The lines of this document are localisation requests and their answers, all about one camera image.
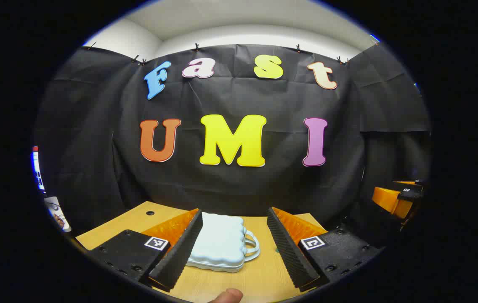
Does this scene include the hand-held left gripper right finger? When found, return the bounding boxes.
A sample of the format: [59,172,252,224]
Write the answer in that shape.
[266,206,383,293]

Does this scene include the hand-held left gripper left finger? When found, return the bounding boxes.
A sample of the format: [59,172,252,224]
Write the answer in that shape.
[89,208,204,292]

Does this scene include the light blue suitcase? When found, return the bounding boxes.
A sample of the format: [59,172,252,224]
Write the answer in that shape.
[186,212,261,273]

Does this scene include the black backdrop cloth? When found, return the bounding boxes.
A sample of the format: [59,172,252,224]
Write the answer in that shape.
[33,42,431,236]

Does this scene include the white printed poster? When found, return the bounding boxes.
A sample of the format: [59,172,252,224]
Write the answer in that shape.
[45,196,72,233]

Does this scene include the blue and white sign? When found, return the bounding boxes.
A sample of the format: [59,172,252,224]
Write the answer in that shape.
[32,145,46,195]

